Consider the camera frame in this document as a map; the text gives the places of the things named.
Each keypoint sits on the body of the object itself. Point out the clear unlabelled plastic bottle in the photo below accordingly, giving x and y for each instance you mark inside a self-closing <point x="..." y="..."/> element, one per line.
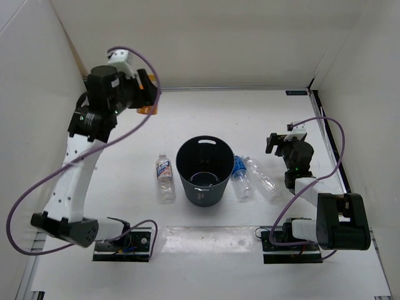
<point x="261" y="179"/>

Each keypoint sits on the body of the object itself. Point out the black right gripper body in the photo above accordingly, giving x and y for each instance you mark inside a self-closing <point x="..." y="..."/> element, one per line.
<point x="285" y="151"/>

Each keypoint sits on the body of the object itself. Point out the clear bottle blue label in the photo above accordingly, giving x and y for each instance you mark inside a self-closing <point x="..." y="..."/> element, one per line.
<point x="241" y="183"/>

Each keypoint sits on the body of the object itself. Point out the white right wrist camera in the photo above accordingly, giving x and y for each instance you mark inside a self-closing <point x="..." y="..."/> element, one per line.
<point x="297" y="132"/>

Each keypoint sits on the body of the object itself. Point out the orange juice bottle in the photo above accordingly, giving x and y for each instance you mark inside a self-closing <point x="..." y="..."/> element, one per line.
<point x="147" y="109"/>

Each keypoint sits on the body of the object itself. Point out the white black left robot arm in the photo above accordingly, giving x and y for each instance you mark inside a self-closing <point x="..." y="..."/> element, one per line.
<point x="63" y="216"/>

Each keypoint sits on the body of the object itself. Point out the dark logo sticker right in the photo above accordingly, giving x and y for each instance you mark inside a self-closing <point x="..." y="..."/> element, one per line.
<point x="296" y="93"/>

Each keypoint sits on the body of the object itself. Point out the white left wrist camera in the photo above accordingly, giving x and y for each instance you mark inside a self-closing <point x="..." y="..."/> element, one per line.
<point x="121" y="60"/>

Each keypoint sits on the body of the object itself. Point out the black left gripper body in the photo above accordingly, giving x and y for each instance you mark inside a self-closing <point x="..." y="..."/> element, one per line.
<point x="130" y="94"/>

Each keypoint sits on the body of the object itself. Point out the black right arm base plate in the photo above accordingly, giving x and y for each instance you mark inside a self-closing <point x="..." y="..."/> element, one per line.
<point x="302" y="254"/>

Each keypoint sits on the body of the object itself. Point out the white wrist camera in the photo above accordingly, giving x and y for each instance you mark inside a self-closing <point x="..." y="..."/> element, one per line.
<point x="297" y="132"/>
<point x="121" y="60"/>

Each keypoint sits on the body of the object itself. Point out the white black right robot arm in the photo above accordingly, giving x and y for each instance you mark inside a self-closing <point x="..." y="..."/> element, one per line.
<point x="298" y="231"/>

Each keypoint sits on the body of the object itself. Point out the clear bottle white red label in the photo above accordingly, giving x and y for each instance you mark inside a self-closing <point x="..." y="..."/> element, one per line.
<point x="165" y="178"/>

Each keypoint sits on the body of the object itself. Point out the dark grey plastic bin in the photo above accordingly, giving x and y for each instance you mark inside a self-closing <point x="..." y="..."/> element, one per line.
<point x="204" y="164"/>

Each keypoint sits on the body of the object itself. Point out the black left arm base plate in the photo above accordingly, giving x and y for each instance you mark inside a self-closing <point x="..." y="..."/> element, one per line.
<point x="134" y="247"/>

